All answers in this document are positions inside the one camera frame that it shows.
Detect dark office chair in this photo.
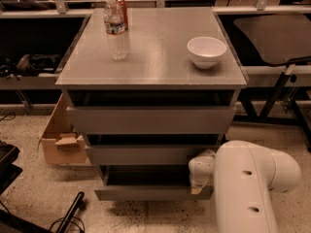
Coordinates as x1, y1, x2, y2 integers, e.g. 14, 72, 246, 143
232, 14, 311, 121

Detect grey bottom drawer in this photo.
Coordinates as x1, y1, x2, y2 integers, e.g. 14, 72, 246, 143
94, 165, 214, 201

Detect clear plastic water bottle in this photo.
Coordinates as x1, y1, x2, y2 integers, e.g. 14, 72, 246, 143
104, 0, 128, 60

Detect red soda can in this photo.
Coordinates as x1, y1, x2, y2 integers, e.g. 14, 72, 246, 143
117, 0, 128, 30

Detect grey top drawer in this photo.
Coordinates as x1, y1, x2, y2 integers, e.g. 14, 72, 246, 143
67, 106, 236, 134

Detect black bin left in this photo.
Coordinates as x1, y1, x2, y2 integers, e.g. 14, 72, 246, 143
0, 142, 22, 194

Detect white ceramic bowl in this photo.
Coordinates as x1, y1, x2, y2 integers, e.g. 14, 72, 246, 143
187, 37, 227, 69

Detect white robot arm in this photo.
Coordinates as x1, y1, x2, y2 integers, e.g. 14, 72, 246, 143
189, 141, 301, 233

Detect cardboard box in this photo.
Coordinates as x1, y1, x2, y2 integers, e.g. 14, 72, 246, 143
41, 96, 87, 165

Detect grey drawer cabinet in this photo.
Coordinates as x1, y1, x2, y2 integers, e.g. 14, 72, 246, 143
54, 6, 249, 190

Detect grey middle drawer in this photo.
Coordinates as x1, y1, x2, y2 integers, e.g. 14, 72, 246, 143
86, 146, 217, 165

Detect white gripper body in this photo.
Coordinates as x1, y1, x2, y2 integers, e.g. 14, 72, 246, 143
189, 150, 216, 188

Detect black chair base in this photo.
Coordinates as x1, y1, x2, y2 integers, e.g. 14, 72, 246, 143
0, 191, 86, 233

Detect grey drawer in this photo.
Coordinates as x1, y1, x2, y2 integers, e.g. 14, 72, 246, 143
86, 146, 217, 165
67, 106, 236, 134
94, 165, 214, 201

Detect black headphones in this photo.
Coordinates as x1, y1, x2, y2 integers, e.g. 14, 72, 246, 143
0, 54, 62, 78

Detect black floor cable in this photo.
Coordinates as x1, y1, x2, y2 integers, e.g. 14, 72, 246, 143
0, 111, 17, 123

